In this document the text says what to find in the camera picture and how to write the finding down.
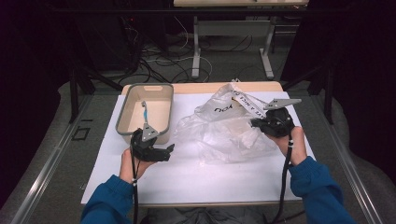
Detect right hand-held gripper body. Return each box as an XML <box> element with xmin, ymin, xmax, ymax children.
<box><xmin>249</xmin><ymin>98</ymin><xmax>303</xmax><ymax>139</ymax></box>

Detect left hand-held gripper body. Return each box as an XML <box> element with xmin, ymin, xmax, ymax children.
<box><xmin>129</xmin><ymin>123</ymin><xmax>172</xmax><ymax>163</ymax></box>

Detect clear plastic bag yellow smiley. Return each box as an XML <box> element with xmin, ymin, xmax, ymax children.
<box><xmin>172</xmin><ymin>81</ymin><xmax>281</xmax><ymax>165</ymax></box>

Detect blue toothbrush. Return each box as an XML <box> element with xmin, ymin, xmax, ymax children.
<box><xmin>141</xmin><ymin>100</ymin><xmax>149</xmax><ymax>126</ymax></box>

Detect beige storage bin grey rim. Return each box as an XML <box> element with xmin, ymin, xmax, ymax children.
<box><xmin>115</xmin><ymin>82</ymin><xmax>175</xmax><ymax>146</ymax></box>

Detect person's left hand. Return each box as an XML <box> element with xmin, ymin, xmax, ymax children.
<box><xmin>119</xmin><ymin>147</ymin><xmax>157</xmax><ymax>185</ymax></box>

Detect person's right hand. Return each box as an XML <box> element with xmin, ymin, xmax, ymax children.
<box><xmin>267</xmin><ymin>125</ymin><xmax>308</xmax><ymax>167</ymax></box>

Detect white sheet table cover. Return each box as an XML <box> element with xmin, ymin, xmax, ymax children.
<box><xmin>80</xmin><ymin>91</ymin><xmax>317</xmax><ymax>205</ymax></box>

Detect black metal stand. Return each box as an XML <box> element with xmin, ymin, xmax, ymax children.
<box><xmin>68</xmin><ymin>60</ymin><xmax>124</xmax><ymax>124</ymax></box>
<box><xmin>281</xmin><ymin>57</ymin><xmax>336</xmax><ymax>126</ymax></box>

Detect person's lap grey trousers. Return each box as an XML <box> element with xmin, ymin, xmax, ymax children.
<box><xmin>145</xmin><ymin>206</ymin><xmax>266</xmax><ymax>224</ymax></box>

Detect desk with white legs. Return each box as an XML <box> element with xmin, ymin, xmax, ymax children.
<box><xmin>173</xmin><ymin>0</ymin><xmax>310</xmax><ymax>80</ymax></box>

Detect dark computer tower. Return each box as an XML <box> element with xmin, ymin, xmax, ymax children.
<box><xmin>74</xmin><ymin>13</ymin><xmax>142</xmax><ymax>72</ymax></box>

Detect left hand-held gripper black cable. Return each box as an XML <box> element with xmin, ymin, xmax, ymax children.
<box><xmin>130</xmin><ymin>146</ymin><xmax>141</xmax><ymax>224</ymax></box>

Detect hand-held gripper black cable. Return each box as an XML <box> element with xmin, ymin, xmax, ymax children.
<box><xmin>273</xmin><ymin>133</ymin><xmax>295</xmax><ymax>224</ymax></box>
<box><xmin>130</xmin><ymin>146</ymin><xmax>141</xmax><ymax>224</ymax></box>

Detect right hand-held gripper black cable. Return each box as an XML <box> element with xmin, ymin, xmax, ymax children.
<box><xmin>273</xmin><ymin>133</ymin><xmax>295</xmax><ymax>224</ymax></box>

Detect white floor cable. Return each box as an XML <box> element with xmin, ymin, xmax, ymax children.
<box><xmin>144</xmin><ymin>15</ymin><xmax>215</xmax><ymax>83</ymax></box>

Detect aluminium rail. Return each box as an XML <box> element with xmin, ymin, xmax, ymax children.
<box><xmin>10</xmin><ymin>94</ymin><xmax>94</xmax><ymax>224</ymax></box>
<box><xmin>310</xmin><ymin>94</ymin><xmax>385</xmax><ymax>224</ymax></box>

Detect black floor cable bundle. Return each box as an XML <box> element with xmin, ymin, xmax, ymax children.
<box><xmin>120</xmin><ymin>17</ymin><xmax>194</xmax><ymax>85</ymax></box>

